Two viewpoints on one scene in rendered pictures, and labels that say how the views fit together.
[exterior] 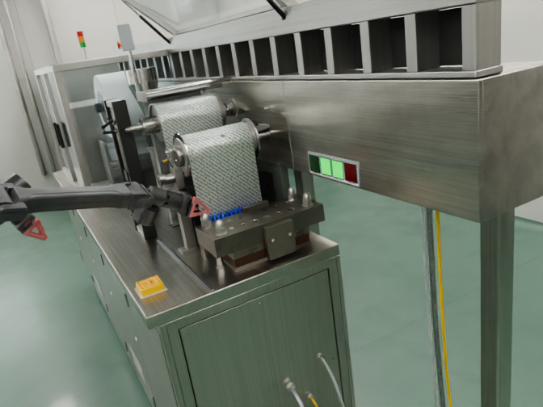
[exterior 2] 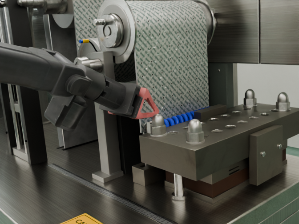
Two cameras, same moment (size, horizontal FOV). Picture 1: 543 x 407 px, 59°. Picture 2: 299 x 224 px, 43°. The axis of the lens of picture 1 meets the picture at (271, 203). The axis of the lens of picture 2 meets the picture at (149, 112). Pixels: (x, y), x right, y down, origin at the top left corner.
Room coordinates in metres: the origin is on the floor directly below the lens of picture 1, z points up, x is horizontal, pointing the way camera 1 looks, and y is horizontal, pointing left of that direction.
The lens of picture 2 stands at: (0.72, 0.41, 1.25)
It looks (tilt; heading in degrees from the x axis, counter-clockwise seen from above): 13 degrees down; 347
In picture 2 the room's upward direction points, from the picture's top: 4 degrees counter-clockwise
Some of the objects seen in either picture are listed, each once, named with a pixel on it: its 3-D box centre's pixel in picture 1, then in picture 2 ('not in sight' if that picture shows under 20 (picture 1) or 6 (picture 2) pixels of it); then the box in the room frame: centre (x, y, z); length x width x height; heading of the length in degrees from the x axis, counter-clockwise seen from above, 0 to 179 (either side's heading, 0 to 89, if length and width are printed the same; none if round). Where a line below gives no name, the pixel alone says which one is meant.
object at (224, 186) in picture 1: (228, 188); (175, 84); (1.58, 0.14, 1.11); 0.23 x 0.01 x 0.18; 117
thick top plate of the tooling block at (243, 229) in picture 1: (261, 223); (228, 133); (1.50, 0.04, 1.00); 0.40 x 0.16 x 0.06; 117
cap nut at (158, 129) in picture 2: (205, 220); (158, 124); (1.46, 0.22, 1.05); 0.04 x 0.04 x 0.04
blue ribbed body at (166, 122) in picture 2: (236, 212); (185, 120); (1.57, 0.12, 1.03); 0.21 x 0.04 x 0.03; 117
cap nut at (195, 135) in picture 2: (220, 226); (195, 130); (1.38, 0.17, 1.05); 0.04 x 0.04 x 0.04
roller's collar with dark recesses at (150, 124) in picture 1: (149, 125); (51, 2); (1.80, 0.40, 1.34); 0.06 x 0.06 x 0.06; 27
